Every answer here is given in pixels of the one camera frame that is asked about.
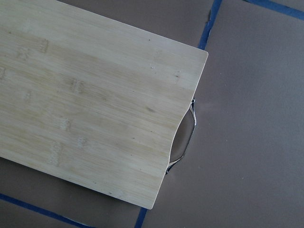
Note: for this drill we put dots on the wooden cutting board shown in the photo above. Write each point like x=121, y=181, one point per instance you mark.
x=92, y=100

